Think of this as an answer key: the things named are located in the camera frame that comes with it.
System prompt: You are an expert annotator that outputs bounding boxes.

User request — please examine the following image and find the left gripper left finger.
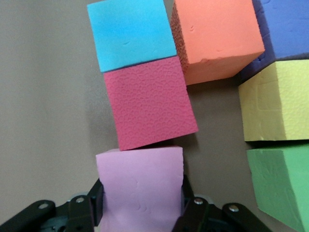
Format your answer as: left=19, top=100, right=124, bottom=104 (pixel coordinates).
left=0, top=178, right=105, bottom=232

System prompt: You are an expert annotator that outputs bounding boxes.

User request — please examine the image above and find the yellow foam cube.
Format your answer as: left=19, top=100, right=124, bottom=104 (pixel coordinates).
left=238, top=59, right=309, bottom=142

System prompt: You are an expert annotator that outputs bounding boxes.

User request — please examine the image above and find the green foam cube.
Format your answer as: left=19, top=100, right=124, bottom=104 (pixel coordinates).
left=246, top=145, right=309, bottom=232

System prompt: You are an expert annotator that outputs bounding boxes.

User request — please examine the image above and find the pink foam cube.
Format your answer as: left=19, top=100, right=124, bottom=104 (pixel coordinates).
left=95, top=145, right=184, bottom=232

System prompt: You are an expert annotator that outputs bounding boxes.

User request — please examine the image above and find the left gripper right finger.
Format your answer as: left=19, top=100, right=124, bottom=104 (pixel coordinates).
left=172, top=174, right=275, bottom=232

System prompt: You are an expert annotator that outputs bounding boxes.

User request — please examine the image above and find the orange foam cube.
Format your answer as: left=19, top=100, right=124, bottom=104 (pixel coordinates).
left=170, top=0, right=266, bottom=86

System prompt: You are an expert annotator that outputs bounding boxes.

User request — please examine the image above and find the blue foam cube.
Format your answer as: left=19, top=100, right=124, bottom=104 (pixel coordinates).
left=86, top=0, right=178, bottom=73

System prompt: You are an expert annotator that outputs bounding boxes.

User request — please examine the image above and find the red foam cube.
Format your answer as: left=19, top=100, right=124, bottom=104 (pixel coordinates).
left=103, top=56, right=199, bottom=152

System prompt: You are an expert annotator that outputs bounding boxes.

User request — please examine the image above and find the purple foam cube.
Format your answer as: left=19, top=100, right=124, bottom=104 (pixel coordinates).
left=240, top=0, right=309, bottom=82

